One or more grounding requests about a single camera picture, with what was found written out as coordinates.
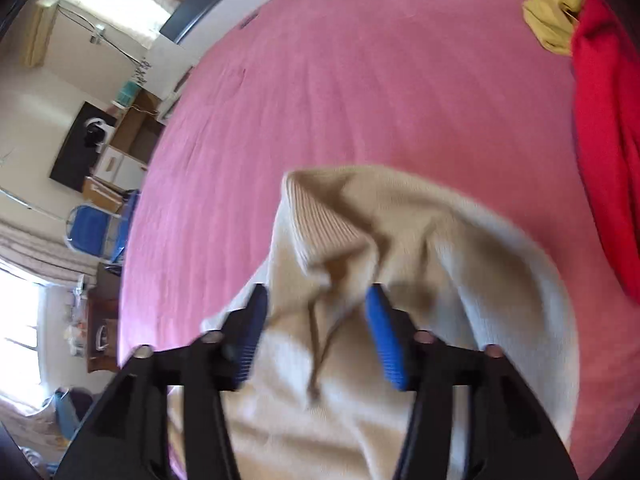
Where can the open cardboard box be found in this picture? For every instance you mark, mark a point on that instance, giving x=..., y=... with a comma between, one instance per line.
x=130, y=130

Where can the grey headboard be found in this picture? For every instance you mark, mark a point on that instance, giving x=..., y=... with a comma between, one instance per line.
x=200, y=10

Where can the blue table with wheel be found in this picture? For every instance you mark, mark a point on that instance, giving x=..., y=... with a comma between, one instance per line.
x=127, y=220

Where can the white window curtain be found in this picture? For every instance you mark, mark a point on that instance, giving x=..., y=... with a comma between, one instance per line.
x=35, y=255

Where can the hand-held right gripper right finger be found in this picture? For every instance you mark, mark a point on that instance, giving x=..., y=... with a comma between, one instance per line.
x=385, y=340

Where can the yellow garment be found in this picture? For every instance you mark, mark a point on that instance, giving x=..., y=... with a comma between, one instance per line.
x=550, y=15

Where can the wooden desk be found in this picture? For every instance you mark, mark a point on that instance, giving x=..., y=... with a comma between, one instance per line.
x=100, y=310

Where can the red garment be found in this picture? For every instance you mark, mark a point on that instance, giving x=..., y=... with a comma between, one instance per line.
x=605, y=110

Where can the cream knit sweater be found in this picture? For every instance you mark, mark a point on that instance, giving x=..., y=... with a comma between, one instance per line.
x=350, y=210

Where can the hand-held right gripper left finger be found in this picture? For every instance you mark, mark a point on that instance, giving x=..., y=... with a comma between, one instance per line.
x=252, y=330

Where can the black television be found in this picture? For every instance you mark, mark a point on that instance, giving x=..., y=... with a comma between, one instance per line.
x=70, y=160

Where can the white drawer cabinet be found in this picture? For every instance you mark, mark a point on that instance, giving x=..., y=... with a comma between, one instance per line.
x=112, y=167

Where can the pink bed blanket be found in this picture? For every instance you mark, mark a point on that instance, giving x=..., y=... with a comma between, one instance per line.
x=400, y=85

